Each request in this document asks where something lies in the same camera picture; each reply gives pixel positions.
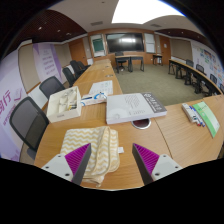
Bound group of black office chairs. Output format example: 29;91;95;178
61;59;91;88

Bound black swivel chair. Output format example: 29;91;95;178
114;51;129;73

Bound large black wall screen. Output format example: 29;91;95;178
105;32;145;54

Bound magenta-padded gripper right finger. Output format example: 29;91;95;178
131;142;184;186

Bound purple and white wall banner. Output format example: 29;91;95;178
32;42;63;84

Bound white box of markers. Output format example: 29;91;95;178
181;102;207;128

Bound bright ceiling light panel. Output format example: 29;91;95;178
111;0;186;25

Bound white compartment box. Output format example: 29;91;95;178
46;85;83;124

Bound white printed paper sheet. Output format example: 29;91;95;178
88;79;114;97

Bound black mesh office chair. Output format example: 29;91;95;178
9;96;50;160
38;75;66;100

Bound long row of wooden desks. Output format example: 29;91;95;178
167;59;223;98

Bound green framed wall board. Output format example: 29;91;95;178
90;34;106;58

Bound large white purple wall banner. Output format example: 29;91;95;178
0;49;28;161

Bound colourful wall posters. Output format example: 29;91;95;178
194;46;224;83

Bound large white book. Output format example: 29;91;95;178
105;91;168;125

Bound row of black office chairs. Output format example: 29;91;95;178
184;59;224;94

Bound round metal table grommet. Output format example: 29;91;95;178
131;117;152;130

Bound small dark side table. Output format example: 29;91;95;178
152;53;164;66

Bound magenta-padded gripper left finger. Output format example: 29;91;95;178
40;142;93;186

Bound cream zigzag patterned towel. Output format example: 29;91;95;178
59;125;125;188

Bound wooden door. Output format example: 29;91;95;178
159;34;172;65
69;39;88;66

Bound blue and white packet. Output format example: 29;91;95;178
80;92;108;107

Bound wooden desk with dark legs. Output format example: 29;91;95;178
114;54;145;74

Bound green booklet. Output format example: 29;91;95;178
192;100;221;139

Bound white wall board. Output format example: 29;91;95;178
143;32;157;54

